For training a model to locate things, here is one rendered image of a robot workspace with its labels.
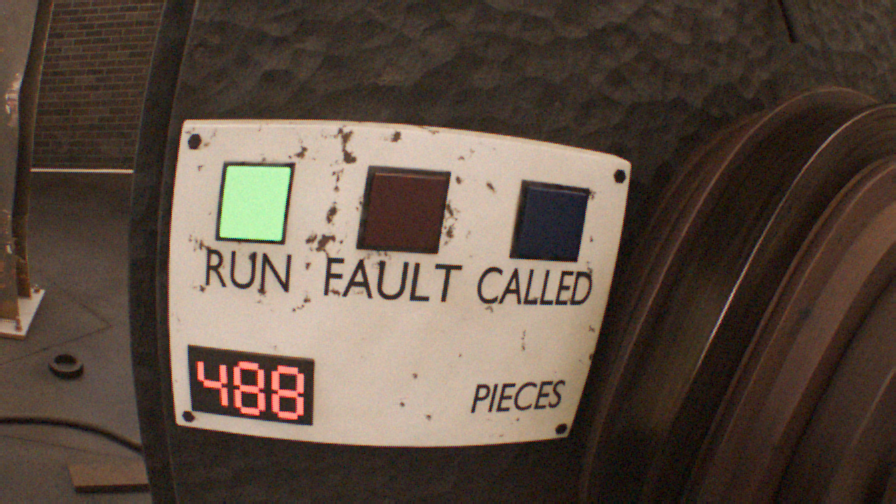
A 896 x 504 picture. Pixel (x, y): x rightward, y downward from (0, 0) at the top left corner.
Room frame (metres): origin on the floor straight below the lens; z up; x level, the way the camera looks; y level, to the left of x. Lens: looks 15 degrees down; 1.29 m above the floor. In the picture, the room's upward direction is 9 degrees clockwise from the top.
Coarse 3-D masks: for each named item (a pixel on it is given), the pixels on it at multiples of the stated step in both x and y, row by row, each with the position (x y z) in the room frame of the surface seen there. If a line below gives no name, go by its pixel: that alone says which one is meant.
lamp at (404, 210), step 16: (384, 176) 0.40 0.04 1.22; (400, 176) 0.40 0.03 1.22; (416, 176) 0.40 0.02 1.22; (432, 176) 0.41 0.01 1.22; (384, 192) 0.40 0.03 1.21; (400, 192) 0.40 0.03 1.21; (416, 192) 0.40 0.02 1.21; (432, 192) 0.41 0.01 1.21; (368, 208) 0.40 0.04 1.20; (384, 208) 0.40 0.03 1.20; (400, 208) 0.40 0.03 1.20; (416, 208) 0.40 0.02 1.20; (432, 208) 0.41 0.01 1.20; (368, 224) 0.40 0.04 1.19; (384, 224) 0.40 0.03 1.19; (400, 224) 0.40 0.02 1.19; (416, 224) 0.40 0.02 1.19; (432, 224) 0.41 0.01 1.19; (368, 240) 0.40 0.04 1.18; (384, 240) 0.40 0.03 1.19; (400, 240) 0.40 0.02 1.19; (416, 240) 0.41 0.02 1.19; (432, 240) 0.41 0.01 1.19
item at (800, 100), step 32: (800, 96) 0.43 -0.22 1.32; (832, 96) 0.44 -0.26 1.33; (864, 96) 0.46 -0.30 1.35; (736, 128) 0.50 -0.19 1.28; (768, 128) 0.42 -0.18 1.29; (704, 160) 0.48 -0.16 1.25; (736, 160) 0.40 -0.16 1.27; (672, 192) 0.48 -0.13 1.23; (704, 192) 0.40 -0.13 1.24; (672, 224) 0.46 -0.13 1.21; (640, 256) 0.47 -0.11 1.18; (672, 256) 0.39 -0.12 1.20; (640, 288) 0.45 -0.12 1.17; (608, 320) 0.47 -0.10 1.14; (640, 320) 0.39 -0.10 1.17; (608, 352) 0.46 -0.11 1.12; (640, 352) 0.39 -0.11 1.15; (608, 384) 0.39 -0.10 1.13; (608, 416) 0.38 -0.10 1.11
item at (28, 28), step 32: (0, 0) 2.20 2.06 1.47; (32, 0) 2.26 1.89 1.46; (0, 32) 2.21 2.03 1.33; (32, 32) 2.28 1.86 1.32; (0, 64) 2.22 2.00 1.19; (32, 64) 2.53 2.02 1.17; (0, 96) 2.22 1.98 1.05; (32, 96) 2.54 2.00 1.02; (0, 128) 2.23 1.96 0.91; (32, 128) 2.55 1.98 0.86; (0, 160) 2.24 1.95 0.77; (0, 192) 2.24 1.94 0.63; (0, 224) 2.24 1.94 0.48; (0, 256) 2.24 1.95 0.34; (0, 288) 2.23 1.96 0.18; (0, 320) 2.22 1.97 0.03; (32, 320) 2.36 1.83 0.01
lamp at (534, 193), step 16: (528, 192) 0.43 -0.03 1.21; (544, 192) 0.43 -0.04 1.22; (560, 192) 0.43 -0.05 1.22; (576, 192) 0.44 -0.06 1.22; (528, 208) 0.43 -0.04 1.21; (544, 208) 0.43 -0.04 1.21; (560, 208) 0.43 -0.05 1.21; (576, 208) 0.44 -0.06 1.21; (528, 224) 0.43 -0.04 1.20; (544, 224) 0.43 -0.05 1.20; (560, 224) 0.43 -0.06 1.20; (576, 224) 0.44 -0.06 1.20; (528, 240) 0.43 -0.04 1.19; (544, 240) 0.43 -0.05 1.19; (560, 240) 0.43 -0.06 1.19; (576, 240) 0.44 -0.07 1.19; (544, 256) 0.43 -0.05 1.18; (560, 256) 0.43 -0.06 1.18
